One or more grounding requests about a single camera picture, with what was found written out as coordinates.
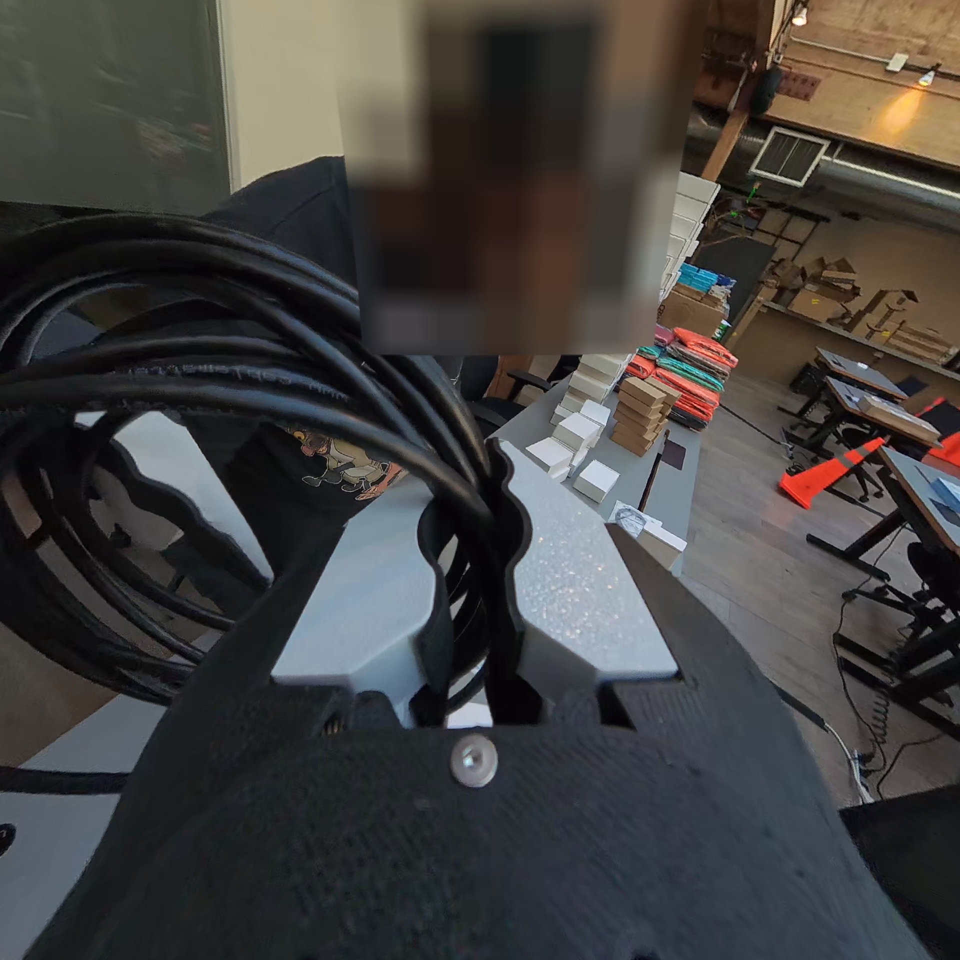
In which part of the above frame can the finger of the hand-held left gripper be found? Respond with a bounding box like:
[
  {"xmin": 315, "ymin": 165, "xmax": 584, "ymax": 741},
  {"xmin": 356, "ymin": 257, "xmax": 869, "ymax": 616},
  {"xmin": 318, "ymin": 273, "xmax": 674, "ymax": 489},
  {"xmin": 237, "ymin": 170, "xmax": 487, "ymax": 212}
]
[
  {"xmin": 88, "ymin": 478, "xmax": 190, "ymax": 595},
  {"xmin": 118, "ymin": 414, "xmax": 273, "ymax": 588}
]

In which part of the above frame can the large brown cardboard box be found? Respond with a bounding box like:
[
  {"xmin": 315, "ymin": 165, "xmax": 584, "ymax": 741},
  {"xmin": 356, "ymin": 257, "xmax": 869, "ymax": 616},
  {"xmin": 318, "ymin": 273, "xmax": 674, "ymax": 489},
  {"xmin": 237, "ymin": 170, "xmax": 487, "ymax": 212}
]
[{"xmin": 660, "ymin": 285, "xmax": 726, "ymax": 339}]

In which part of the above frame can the white power strip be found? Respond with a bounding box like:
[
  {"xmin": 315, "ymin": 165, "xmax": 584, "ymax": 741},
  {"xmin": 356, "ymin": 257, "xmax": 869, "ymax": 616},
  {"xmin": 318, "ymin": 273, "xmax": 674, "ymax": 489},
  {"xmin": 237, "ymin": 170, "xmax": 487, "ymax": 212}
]
[{"xmin": 825, "ymin": 720, "xmax": 876, "ymax": 804}]

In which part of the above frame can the stack of white boxes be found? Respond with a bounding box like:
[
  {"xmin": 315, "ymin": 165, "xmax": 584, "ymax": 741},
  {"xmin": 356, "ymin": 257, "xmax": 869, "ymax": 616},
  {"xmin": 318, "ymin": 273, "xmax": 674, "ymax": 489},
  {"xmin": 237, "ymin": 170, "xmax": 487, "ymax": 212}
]
[{"xmin": 525, "ymin": 172, "xmax": 721, "ymax": 504}]

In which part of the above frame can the stack of blue packets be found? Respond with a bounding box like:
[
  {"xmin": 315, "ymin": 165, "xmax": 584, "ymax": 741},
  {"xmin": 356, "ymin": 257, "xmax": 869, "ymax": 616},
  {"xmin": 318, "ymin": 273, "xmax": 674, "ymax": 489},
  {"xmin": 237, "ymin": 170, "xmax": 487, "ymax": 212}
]
[{"xmin": 678, "ymin": 262, "xmax": 738, "ymax": 298}]

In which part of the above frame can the small grey desk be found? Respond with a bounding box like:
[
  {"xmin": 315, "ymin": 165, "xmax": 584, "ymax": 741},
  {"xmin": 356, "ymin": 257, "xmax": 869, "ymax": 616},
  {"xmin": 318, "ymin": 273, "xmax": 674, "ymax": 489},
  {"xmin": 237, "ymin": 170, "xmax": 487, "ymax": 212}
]
[{"xmin": 825, "ymin": 375, "xmax": 942, "ymax": 470}]

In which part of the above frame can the pile of flattened cardboard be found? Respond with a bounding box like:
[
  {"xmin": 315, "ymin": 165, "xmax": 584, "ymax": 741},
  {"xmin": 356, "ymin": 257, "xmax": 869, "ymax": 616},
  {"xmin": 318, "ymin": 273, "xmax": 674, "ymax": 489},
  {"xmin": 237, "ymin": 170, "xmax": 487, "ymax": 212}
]
[{"xmin": 765, "ymin": 255, "xmax": 960, "ymax": 369}]

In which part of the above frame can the white vent grille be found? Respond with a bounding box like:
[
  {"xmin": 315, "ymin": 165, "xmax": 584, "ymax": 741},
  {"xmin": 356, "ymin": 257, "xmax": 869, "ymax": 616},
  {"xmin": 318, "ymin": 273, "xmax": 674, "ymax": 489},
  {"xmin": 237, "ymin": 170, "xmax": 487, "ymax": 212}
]
[{"xmin": 750, "ymin": 126, "xmax": 832, "ymax": 186}]

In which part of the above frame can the person's dark clothing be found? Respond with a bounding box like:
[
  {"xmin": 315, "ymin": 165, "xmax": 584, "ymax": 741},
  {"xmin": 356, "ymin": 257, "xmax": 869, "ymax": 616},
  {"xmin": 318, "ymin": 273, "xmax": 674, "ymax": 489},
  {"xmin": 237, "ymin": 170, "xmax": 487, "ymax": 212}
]
[{"xmin": 0, "ymin": 153, "xmax": 414, "ymax": 601}]

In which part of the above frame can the black spiral cable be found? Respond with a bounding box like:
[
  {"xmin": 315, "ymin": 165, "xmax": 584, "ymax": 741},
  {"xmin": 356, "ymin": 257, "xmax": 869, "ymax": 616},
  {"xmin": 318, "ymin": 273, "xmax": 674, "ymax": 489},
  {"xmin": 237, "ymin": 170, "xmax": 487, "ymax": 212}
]
[{"xmin": 862, "ymin": 675, "xmax": 895, "ymax": 759}]

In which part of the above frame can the metal air duct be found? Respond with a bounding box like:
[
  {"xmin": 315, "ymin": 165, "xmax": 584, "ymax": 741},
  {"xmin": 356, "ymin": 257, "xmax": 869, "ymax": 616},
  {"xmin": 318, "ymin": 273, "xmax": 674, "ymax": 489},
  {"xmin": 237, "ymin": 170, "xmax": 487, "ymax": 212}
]
[{"xmin": 686, "ymin": 112, "xmax": 960, "ymax": 230}]

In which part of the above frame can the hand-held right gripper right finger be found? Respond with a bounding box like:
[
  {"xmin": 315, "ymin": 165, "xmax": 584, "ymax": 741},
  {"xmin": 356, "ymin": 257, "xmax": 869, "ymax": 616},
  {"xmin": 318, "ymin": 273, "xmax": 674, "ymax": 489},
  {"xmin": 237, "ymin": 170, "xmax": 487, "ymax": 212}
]
[{"xmin": 486, "ymin": 438, "xmax": 680, "ymax": 726}]

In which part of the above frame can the grey desk with black legs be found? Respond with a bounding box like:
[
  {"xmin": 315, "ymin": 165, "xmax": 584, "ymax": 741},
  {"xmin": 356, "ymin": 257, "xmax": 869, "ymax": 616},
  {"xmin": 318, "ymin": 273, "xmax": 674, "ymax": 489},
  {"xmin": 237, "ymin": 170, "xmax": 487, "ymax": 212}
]
[{"xmin": 806, "ymin": 446, "xmax": 960, "ymax": 582}]

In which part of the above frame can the stack of brown boxes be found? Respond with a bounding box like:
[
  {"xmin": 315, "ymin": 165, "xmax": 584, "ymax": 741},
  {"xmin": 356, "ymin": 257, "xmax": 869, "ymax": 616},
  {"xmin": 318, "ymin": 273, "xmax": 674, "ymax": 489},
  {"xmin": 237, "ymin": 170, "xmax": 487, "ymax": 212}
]
[{"xmin": 611, "ymin": 375, "xmax": 681, "ymax": 457}]

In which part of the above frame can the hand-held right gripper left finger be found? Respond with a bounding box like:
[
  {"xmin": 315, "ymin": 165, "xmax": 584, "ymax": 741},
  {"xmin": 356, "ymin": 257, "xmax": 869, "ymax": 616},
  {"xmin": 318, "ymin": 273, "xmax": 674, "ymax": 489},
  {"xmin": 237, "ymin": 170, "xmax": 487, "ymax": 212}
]
[{"xmin": 270, "ymin": 478, "xmax": 459, "ymax": 729}]

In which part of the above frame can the stack of orange teal bags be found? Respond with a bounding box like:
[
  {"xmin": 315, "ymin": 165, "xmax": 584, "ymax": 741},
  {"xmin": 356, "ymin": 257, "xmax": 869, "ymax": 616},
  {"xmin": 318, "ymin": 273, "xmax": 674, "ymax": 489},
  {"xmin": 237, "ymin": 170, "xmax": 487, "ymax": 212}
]
[{"xmin": 626, "ymin": 326, "xmax": 740, "ymax": 432}]

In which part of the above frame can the long black cable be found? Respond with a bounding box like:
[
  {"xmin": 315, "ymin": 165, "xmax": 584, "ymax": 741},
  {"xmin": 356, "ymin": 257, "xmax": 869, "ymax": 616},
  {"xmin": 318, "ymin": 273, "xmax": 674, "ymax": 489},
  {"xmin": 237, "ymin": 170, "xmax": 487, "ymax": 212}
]
[{"xmin": 0, "ymin": 213, "xmax": 519, "ymax": 796}]

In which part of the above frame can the white cardboard mailer box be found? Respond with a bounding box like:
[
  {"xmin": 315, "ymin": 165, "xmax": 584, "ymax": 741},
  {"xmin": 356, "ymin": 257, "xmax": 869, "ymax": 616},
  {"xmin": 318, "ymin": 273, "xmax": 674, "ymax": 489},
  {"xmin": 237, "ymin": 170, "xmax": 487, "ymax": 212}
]
[{"xmin": 637, "ymin": 521, "xmax": 688, "ymax": 576}]

